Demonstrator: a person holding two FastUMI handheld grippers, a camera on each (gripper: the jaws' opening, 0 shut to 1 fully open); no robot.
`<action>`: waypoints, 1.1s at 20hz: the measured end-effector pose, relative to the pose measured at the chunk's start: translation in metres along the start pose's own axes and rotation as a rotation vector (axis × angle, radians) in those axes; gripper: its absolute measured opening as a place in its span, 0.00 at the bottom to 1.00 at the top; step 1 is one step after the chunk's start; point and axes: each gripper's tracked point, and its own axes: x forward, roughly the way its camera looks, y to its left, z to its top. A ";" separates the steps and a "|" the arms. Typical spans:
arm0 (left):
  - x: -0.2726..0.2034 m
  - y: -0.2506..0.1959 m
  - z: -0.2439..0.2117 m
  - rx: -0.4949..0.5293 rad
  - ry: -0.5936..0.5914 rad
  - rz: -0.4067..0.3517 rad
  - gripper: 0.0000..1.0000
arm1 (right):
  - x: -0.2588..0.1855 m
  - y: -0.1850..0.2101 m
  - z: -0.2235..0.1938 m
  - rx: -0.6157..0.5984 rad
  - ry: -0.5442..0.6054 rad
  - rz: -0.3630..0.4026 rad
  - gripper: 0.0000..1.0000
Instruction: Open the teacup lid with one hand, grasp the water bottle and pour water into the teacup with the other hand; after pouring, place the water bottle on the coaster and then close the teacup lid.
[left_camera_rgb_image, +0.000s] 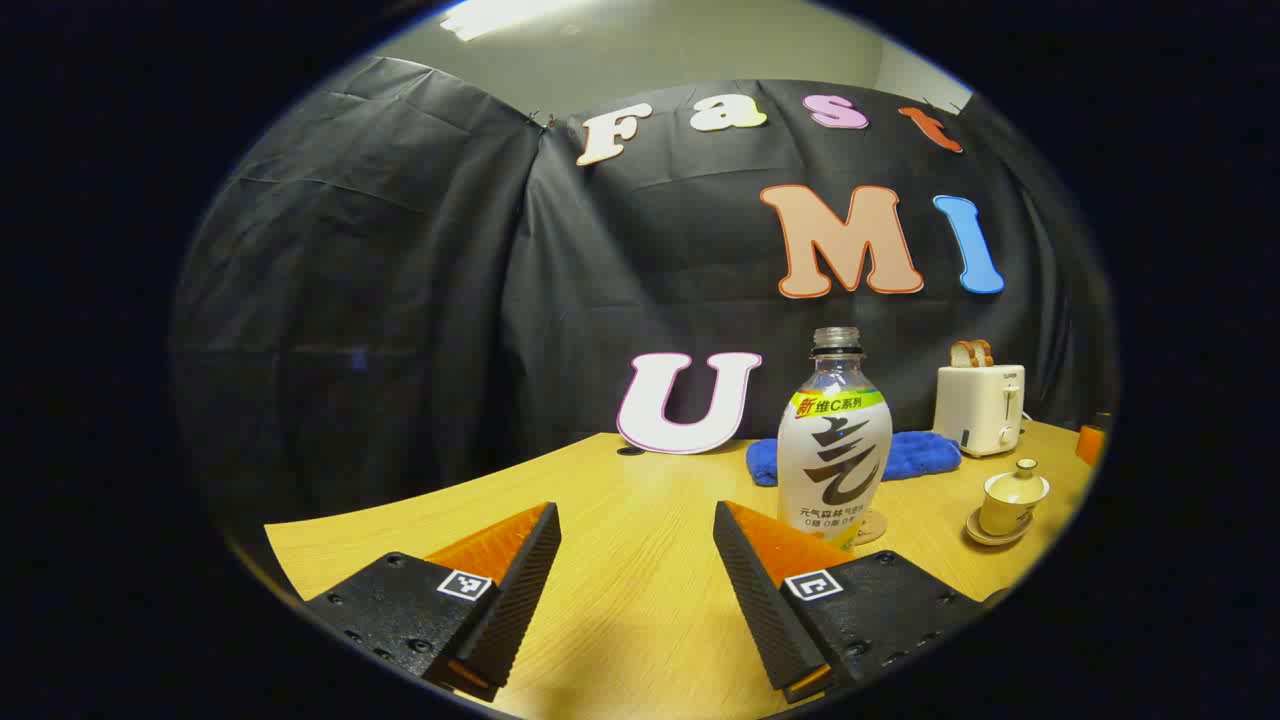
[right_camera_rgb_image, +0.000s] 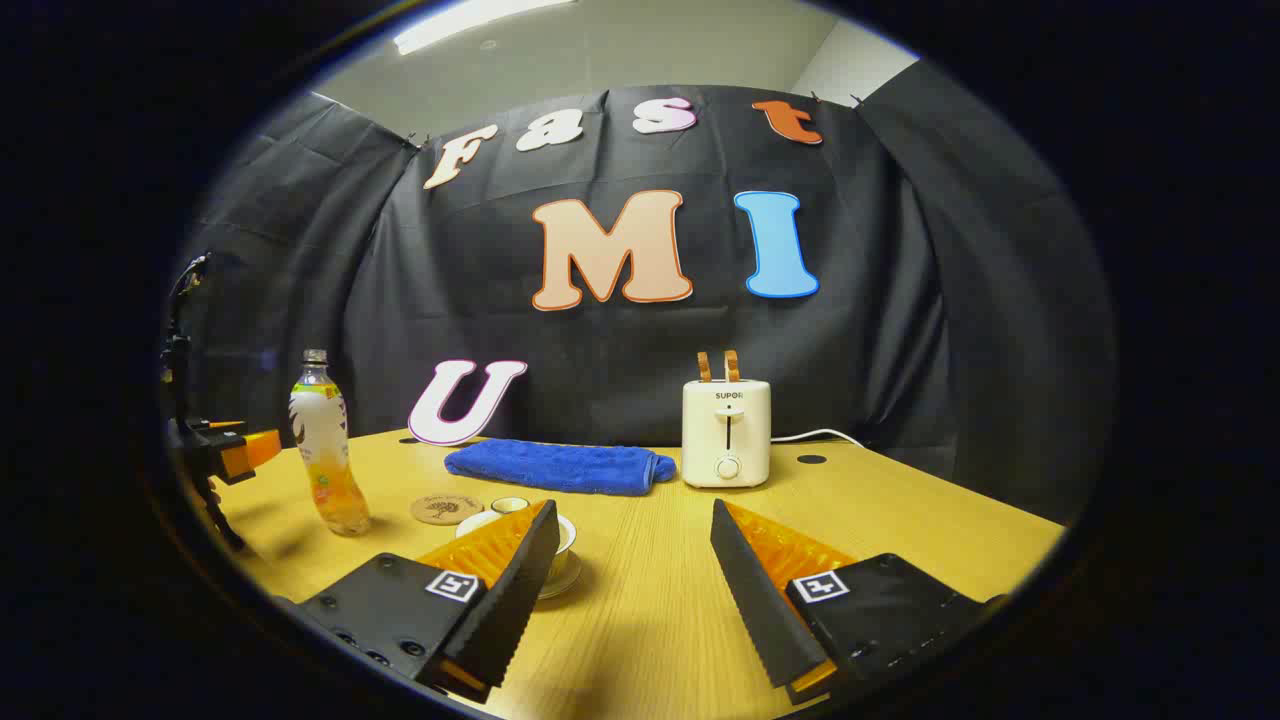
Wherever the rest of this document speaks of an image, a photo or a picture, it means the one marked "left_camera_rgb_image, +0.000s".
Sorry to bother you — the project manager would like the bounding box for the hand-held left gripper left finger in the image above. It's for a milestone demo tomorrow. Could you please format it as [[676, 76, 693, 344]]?
[[305, 502, 563, 703]]

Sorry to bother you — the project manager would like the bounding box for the cream ceramic saucer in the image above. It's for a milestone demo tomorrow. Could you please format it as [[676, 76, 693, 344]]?
[[965, 508, 1034, 548]]

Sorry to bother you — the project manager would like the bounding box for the clear white-labelled water bottle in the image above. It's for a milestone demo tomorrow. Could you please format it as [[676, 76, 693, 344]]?
[[777, 327, 894, 553]]

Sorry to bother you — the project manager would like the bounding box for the blue towel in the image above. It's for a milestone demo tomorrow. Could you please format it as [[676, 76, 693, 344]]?
[[745, 431, 963, 488]]

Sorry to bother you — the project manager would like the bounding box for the cream ceramic teacup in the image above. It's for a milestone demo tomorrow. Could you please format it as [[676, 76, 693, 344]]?
[[979, 480, 1051, 538]]

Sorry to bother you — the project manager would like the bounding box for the cream toaster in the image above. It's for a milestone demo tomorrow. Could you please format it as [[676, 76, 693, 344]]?
[[933, 363, 1027, 458]]

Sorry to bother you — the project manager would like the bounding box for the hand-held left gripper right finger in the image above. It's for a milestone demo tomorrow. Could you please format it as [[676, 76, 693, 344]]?
[[712, 500, 986, 704]]

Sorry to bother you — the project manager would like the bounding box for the black backdrop cloth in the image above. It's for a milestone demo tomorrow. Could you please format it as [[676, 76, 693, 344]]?
[[170, 55, 1119, 531]]

